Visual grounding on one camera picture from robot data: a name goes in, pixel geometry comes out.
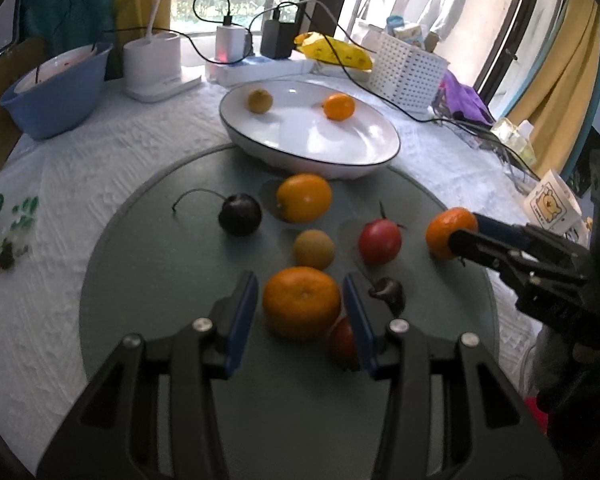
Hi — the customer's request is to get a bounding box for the purple cloth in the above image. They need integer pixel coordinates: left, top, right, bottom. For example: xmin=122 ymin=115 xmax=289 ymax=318
xmin=437 ymin=71 xmax=493 ymax=123

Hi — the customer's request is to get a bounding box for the pale snack box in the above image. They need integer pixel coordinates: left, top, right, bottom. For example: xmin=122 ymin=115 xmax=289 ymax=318
xmin=395 ymin=24 xmax=427 ymax=48

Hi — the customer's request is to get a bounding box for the small dark purple plum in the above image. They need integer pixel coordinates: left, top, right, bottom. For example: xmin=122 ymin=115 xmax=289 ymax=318
xmin=355 ymin=262 xmax=407 ymax=317

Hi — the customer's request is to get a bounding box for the black sliding door frame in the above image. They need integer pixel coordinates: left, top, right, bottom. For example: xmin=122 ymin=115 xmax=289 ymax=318
xmin=472 ymin=0 xmax=561 ymax=106

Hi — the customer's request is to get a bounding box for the small brown kiwi fruit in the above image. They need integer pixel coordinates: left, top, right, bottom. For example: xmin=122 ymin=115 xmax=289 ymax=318
xmin=247 ymin=88 xmax=273 ymax=114

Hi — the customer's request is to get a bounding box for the yellow plastic bag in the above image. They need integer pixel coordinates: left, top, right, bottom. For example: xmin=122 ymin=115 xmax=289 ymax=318
xmin=294 ymin=32 xmax=374 ymax=71

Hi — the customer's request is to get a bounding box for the white bowl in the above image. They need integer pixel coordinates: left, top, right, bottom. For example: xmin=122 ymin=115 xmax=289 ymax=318
xmin=12 ymin=45 xmax=103 ymax=95

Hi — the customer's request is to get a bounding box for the tissue pack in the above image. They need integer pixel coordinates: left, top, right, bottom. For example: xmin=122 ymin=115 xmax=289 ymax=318
xmin=490 ymin=117 xmax=537 ymax=163

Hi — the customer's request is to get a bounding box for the teal curtain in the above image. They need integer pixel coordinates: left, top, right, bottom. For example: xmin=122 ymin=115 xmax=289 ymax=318
xmin=20 ymin=0 xmax=116 ymax=61

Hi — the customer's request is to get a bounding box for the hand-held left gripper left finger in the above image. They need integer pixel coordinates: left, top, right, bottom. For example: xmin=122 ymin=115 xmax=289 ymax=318
xmin=35 ymin=270 xmax=259 ymax=480

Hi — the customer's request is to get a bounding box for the white textured tablecloth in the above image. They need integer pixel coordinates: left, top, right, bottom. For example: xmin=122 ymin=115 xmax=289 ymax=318
xmin=0 ymin=77 xmax=548 ymax=461

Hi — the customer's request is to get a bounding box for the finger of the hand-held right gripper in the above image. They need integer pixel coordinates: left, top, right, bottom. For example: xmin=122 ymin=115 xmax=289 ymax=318
xmin=472 ymin=212 xmax=589 ymax=262
xmin=447 ymin=228 xmax=594 ymax=289

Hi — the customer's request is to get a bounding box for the medium mandarin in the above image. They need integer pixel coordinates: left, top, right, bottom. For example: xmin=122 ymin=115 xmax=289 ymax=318
xmin=425 ymin=207 xmax=478 ymax=261

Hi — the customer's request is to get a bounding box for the white plate with dark rim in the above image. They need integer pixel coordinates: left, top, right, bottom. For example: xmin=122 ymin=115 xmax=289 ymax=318
xmin=219 ymin=79 xmax=401 ymax=180

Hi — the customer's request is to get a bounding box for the white perforated basket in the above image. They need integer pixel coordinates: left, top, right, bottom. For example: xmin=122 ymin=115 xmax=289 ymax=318
xmin=367 ymin=30 xmax=451 ymax=115

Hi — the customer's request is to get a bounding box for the printed plastic bag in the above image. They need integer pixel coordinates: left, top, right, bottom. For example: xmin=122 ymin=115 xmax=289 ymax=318
xmin=0 ymin=192 xmax=41 ymax=291

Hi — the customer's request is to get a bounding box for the clear plastic organizer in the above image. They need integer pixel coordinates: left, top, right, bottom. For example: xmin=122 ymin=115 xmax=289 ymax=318
xmin=432 ymin=105 xmax=541 ymax=181

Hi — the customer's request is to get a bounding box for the looped black cable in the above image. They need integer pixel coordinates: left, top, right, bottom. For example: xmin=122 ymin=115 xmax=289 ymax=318
xmin=193 ymin=0 xmax=237 ymax=27

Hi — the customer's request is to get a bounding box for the white desk lamp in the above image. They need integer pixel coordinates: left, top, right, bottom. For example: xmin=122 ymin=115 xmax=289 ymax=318
xmin=123 ymin=0 xmax=202 ymax=103

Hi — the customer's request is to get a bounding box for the white charger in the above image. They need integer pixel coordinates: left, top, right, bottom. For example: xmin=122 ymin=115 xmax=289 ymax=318
xmin=215 ymin=24 xmax=246 ymax=64

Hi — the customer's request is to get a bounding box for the black charger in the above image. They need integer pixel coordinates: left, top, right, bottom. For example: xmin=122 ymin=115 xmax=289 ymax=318
xmin=260 ymin=19 xmax=295 ymax=59

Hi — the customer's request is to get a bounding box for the small orange kumquat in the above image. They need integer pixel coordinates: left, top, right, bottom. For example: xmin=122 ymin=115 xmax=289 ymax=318
xmin=322 ymin=93 xmax=356 ymax=121

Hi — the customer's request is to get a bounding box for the large mandarin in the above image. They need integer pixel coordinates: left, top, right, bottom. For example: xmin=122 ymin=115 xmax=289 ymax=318
xmin=262 ymin=266 xmax=342 ymax=342

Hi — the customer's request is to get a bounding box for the smooth orange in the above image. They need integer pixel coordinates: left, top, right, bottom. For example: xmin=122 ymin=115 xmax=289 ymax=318
xmin=276 ymin=173 xmax=333 ymax=224

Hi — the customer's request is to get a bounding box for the blue plastic bowl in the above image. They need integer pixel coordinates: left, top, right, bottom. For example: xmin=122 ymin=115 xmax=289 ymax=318
xmin=0 ymin=42 xmax=114 ymax=141

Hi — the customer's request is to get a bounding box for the long black cable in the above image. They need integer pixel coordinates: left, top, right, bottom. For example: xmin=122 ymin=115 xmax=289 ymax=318
xmin=275 ymin=1 xmax=438 ymax=124

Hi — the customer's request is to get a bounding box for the thin black cable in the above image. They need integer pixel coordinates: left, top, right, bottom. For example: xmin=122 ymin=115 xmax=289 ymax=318
xmin=104 ymin=26 xmax=217 ymax=64

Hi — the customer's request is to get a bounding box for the paper cup with bear print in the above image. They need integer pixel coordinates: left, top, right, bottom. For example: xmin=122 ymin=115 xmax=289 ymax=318
xmin=524 ymin=170 xmax=583 ymax=235

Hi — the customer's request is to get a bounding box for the grey round mat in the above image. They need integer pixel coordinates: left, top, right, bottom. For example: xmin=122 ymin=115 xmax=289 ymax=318
xmin=79 ymin=142 xmax=498 ymax=480

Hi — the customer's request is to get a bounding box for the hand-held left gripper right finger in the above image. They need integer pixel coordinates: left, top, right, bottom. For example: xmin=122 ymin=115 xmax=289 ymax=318
xmin=341 ymin=272 xmax=566 ymax=480

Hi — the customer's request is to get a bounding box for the white power strip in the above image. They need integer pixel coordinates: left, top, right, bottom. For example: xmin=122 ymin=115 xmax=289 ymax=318
xmin=205 ymin=55 xmax=316 ymax=86

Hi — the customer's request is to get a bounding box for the red tomato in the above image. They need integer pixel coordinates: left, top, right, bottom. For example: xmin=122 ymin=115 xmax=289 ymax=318
xmin=357 ymin=202 xmax=406 ymax=266
xmin=328 ymin=316 xmax=362 ymax=372

